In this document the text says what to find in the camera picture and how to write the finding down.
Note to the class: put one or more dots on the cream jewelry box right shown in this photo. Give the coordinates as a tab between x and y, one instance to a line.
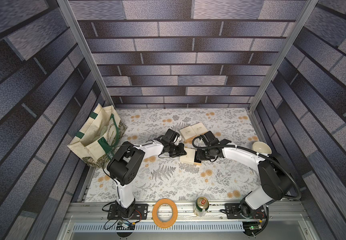
199	129

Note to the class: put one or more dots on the orange tape roll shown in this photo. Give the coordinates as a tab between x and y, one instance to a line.
164	213

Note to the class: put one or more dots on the perforated metal cable tray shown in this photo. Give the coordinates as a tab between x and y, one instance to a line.
186	227

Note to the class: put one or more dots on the cream ceramic bowl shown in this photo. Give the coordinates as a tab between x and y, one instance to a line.
261	147

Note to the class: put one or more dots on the cream drawer jewelry box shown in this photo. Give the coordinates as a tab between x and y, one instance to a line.
190	158

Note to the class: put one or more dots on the cream green tote bag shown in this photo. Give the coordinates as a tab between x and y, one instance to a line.
96	140

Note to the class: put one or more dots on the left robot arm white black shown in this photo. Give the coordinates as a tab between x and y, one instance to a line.
126	162

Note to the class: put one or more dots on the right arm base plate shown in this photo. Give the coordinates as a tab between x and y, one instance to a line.
235	211

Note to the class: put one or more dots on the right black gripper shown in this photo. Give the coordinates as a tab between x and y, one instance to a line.
204	153

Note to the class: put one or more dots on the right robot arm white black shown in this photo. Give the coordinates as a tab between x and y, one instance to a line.
276	181

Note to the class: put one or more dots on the green drink can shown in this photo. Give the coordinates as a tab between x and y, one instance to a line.
201	206

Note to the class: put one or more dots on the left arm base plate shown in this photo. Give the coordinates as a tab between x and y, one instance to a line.
133	212

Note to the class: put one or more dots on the cream jewelry box middle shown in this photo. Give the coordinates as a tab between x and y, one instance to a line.
187	133

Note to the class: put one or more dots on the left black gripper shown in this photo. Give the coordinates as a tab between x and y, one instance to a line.
180	151

